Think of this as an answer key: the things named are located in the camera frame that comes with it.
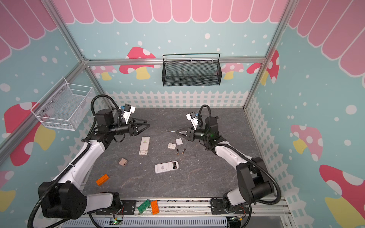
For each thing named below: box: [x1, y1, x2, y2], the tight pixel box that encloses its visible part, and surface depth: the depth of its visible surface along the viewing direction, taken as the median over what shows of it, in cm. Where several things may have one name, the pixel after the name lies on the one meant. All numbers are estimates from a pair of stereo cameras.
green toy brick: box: [137, 199, 151, 215], surface depth 76 cm
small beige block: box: [118, 157, 128, 167], surface depth 91 cm
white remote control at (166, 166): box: [154, 160, 180, 174], surface depth 89 cm
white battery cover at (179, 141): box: [175, 138, 183, 146], surface depth 102 cm
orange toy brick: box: [151, 199, 160, 216], surface depth 76 cm
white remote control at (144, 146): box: [138, 136, 151, 156], surface depth 99 cm
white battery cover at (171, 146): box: [167, 142, 177, 150], surface depth 99 cm
